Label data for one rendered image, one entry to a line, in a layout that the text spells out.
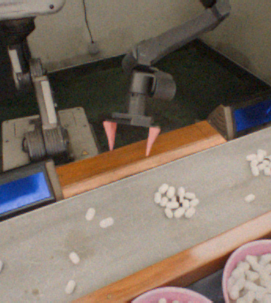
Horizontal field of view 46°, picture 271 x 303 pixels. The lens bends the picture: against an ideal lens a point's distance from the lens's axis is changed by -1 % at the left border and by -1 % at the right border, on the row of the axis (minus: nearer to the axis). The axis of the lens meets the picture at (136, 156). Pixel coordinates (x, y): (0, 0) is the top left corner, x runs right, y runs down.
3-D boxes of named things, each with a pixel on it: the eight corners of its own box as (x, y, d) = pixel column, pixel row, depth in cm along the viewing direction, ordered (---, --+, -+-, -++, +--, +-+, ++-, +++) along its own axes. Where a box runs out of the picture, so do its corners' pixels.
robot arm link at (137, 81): (125, 70, 84) (134, 68, 78) (148, 75, 87) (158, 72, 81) (121, 96, 84) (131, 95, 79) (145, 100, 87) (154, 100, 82)
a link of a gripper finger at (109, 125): (106, 148, 89) (110, 114, 88) (131, 151, 88) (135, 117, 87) (99, 149, 82) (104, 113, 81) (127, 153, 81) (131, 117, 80)
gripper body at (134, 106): (116, 120, 87) (120, 93, 87) (153, 125, 86) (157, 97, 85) (111, 119, 81) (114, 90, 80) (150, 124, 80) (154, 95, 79)
